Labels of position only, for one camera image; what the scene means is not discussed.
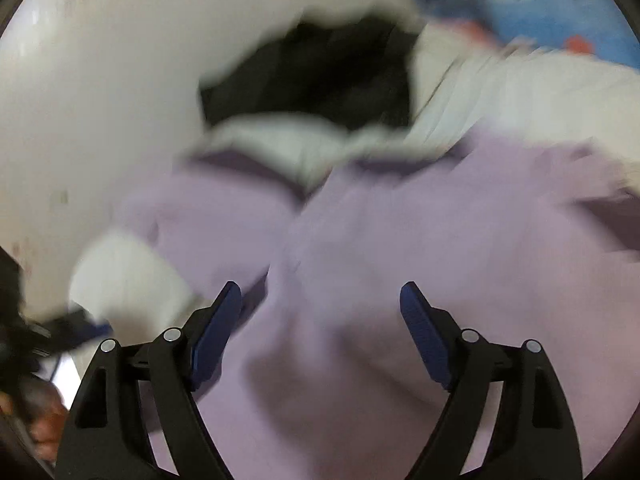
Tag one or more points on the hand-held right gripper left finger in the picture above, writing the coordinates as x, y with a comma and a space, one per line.
216, 332

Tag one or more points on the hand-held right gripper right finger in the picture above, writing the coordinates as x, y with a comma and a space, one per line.
425, 335

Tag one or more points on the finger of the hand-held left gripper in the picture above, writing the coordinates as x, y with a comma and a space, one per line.
82, 330

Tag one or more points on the purple jacket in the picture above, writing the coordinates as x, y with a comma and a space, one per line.
370, 260

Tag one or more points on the person's left hand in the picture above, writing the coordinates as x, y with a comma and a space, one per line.
45, 427

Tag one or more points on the white quilted mattress pad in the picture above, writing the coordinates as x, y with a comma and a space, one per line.
525, 95

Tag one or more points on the black cloth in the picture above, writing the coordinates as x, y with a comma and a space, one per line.
320, 70

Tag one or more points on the blue whale print curtain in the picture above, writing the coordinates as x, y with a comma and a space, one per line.
545, 10

